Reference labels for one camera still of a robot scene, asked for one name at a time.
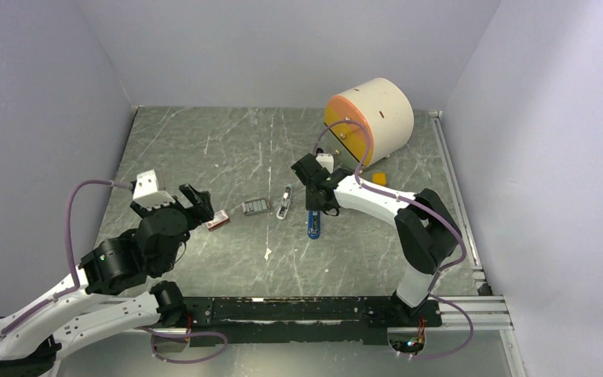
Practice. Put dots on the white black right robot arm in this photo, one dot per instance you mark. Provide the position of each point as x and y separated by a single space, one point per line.
428 234

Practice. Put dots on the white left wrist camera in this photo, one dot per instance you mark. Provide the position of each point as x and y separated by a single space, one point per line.
150 192

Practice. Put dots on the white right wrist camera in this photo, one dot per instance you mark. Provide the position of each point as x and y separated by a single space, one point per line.
326 160

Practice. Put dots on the cream round drawer cabinet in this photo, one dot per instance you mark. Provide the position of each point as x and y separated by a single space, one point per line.
374 117

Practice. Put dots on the aluminium frame rail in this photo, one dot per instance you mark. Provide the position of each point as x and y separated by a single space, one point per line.
480 313

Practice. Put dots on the yellow eraser block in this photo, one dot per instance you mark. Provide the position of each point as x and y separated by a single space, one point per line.
379 178

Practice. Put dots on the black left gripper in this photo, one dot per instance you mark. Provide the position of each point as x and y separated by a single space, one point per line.
201 210

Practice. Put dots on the light blue white stapler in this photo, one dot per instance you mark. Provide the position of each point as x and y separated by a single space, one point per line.
285 203

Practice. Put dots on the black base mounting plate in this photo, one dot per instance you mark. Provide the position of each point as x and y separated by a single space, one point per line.
284 333

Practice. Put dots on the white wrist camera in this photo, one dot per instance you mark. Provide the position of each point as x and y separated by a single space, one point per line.
150 192
326 160

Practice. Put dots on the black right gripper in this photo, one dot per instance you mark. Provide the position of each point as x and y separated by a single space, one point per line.
312 205

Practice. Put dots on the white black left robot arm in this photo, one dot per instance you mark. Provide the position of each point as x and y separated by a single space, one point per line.
115 287

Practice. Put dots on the red white staple box sleeve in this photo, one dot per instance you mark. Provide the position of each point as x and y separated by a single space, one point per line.
220 219

